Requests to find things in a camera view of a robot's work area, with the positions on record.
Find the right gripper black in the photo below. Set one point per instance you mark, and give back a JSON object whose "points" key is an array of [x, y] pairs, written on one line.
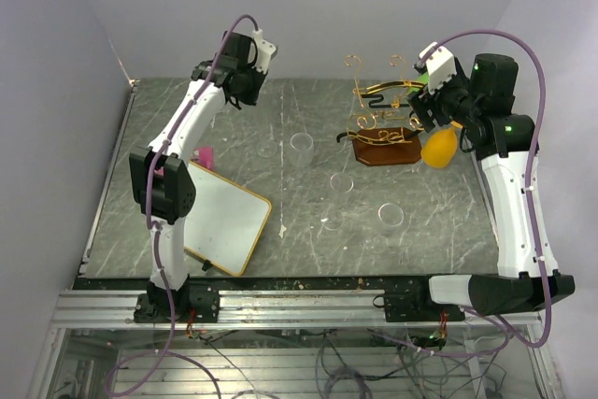
{"points": [[417, 99]]}

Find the green plastic wine glass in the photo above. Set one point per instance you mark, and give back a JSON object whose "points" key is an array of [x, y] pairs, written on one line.
{"points": [[423, 78]]}

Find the orange plastic wine glass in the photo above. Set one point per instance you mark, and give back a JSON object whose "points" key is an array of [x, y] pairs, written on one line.
{"points": [[441, 147]]}

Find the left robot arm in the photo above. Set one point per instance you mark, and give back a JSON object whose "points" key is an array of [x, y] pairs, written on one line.
{"points": [[161, 183]]}

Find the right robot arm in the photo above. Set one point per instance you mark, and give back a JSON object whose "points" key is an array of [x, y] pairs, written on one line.
{"points": [[528, 274]]}

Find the clear wine glass right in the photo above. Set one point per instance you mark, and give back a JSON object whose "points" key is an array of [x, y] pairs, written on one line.
{"points": [[388, 222]]}

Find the clear wine glass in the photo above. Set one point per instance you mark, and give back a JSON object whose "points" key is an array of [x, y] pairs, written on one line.
{"points": [[388, 222], [267, 148]]}

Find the clear wine glass far left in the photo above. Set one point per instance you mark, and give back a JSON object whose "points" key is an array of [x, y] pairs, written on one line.
{"points": [[267, 148]]}

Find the clear tumbler glass centre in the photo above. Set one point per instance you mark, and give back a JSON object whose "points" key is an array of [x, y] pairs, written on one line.
{"points": [[301, 150]]}

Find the clear champagne flute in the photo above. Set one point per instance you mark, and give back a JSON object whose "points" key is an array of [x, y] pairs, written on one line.
{"points": [[332, 217]]}

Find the pink sticker booklet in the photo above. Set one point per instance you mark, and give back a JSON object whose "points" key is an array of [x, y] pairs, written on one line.
{"points": [[203, 158]]}

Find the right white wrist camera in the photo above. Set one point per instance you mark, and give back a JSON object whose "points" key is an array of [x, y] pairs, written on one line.
{"points": [[439, 64]]}

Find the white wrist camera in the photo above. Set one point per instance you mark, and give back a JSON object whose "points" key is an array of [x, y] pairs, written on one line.
{"points": [[439, 64], [265, 51]]}

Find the gold wire wine glass rack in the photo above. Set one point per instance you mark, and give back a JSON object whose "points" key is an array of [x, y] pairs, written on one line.
{"points": [[378, 129]]}

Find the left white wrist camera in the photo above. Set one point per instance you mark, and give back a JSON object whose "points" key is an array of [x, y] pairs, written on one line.
{"points": [[265, 51]]}

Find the white board with yellow frame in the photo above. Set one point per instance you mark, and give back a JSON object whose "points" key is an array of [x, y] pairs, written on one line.
{"points": [[225, 222]]}

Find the aluminium rail frame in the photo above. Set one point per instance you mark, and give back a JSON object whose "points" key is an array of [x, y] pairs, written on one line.
{"points": [[114, 310]]}

